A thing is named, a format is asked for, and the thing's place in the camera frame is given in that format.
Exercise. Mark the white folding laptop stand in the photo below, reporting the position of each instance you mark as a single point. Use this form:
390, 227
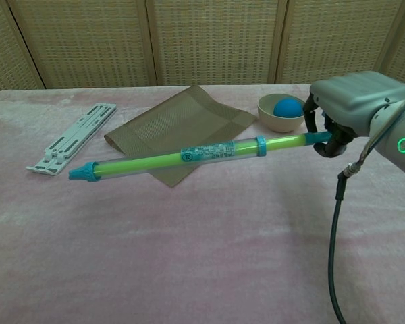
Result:
75, 132

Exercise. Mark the pink tablecloth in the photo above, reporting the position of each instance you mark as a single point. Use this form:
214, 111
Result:
155, 253

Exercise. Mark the beige bowl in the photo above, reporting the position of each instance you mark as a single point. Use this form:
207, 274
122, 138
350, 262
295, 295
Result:
266, 118

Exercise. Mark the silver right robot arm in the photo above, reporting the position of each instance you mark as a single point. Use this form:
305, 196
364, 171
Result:
391, 128

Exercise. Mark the green and blue water pump toy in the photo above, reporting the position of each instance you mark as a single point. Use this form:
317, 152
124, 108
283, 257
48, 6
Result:
155, 162

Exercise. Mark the bamboo folding screen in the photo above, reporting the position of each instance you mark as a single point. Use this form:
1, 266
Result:
212, 40

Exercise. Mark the blue ball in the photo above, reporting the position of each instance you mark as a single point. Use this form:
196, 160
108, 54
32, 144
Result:
287, 108

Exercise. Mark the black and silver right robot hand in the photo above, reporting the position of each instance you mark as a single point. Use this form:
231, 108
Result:
354, 94

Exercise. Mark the brown woven placemat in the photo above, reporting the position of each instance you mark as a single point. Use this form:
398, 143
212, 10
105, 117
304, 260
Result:
175, 125

